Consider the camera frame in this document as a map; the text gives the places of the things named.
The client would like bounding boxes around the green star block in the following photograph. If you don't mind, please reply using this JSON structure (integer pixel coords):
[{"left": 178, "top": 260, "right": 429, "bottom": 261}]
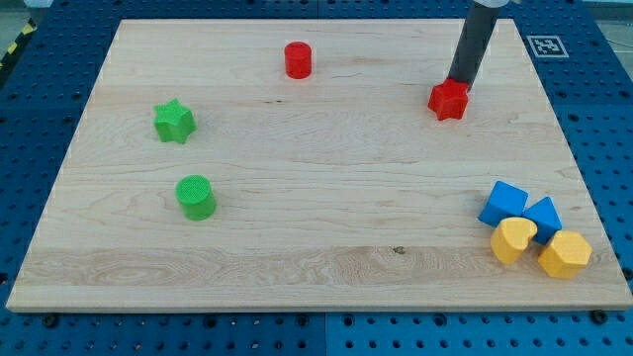
[{"left": 153, "top": 99, "right": 197, "bottom": 144}]

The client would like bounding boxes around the red star block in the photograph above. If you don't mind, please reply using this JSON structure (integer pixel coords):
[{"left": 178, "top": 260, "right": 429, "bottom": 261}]
[{"left": 427, "top": 77, "right": 469, "bottom": 121}]

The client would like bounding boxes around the light wooden board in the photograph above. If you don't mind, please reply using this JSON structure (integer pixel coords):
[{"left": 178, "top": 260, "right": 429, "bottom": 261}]
[{"left": 7, "top": 19, "right": 632, "bottom": 313}]

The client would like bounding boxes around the green cylinder block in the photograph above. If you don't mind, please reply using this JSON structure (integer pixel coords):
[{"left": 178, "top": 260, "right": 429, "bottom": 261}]
[{"left": 175, "top": 175, "right": 217, "bottom": 221}]

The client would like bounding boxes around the red cylinder block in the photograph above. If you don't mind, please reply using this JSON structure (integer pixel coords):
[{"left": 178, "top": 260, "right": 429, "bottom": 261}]
[{"left": 284, "top": 42, "right": 313, "bottom": 79}]

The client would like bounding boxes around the blue cube block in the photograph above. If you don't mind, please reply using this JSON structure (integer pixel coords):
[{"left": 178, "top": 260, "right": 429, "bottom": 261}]
[{"left": 478, "top": 180, "right": 528, "bottom": 227}]

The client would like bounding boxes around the yellow heart block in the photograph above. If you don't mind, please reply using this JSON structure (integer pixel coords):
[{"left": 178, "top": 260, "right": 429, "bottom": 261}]
[{"left": 490, "top": 217, "right": 538, "bottom": 265}]

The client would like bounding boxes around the blue triangle block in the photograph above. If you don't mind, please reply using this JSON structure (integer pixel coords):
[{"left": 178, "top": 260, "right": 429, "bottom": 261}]
[{"left": 521, "top": 197, "right": 563, "bottom": 245}]

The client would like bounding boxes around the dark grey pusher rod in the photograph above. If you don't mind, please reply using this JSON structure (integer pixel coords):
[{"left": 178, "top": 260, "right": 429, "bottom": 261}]
[{"left": 448, "top": 0, "right": 509, "bottom": 90}]

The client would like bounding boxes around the yellow hexagon block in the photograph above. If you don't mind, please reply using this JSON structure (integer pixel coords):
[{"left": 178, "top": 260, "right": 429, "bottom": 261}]
[{"left": 537, "top": 230, "right": 593, "bottom": 280}]

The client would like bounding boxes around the white fiducial marker tag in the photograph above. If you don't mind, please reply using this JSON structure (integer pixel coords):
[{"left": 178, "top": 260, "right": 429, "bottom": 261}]
[{"left": 527, "top": 35, "right": 569, "bottom": 58}]

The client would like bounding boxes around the yellow black hazard tape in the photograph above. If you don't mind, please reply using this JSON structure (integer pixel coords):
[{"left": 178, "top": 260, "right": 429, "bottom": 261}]
[{"left": 1, "top": 18, "right": 38, "bottom": 71}]

